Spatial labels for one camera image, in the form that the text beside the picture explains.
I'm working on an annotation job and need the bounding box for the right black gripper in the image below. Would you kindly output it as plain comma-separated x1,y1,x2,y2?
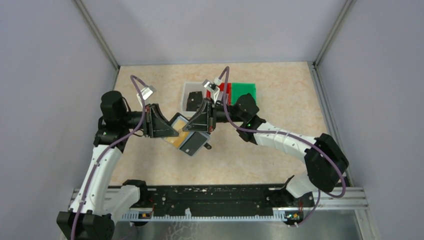
182,97,245,133

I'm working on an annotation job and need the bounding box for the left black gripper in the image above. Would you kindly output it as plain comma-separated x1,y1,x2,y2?
120,103,180,138

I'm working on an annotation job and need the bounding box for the gold credit card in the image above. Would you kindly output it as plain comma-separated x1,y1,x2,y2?
164,118,191,149

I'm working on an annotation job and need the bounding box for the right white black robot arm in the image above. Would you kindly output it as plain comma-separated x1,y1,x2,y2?
183,93,349,206

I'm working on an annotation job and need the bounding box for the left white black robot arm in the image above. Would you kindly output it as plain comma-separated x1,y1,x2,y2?
56,90,179,240

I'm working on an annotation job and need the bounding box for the black card holder in bin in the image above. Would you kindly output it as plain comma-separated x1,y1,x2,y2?
185,91,203,112

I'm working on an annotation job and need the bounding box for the red plastic bin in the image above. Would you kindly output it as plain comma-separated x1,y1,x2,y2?
217,83,232,105

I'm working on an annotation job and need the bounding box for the green plastic bin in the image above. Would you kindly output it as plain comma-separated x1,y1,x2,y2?
230,82,256,105

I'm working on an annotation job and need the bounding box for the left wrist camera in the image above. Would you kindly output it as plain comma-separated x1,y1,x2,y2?
136,85,156,107

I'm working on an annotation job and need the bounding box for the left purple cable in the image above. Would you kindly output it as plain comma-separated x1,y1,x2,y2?
70,75,147,240

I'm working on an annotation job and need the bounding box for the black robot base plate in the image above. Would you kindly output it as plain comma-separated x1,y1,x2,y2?
131,183,315,217

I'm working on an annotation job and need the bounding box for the aluminium frame rail left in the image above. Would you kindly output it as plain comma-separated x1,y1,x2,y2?
72,0,120,71

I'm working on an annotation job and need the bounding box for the aluminium frame rail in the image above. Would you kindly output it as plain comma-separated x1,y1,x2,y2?
308,61,355,186
72,0,120,71

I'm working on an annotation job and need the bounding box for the aluminium frame rail right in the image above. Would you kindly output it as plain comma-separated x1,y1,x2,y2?
308,61,355,186

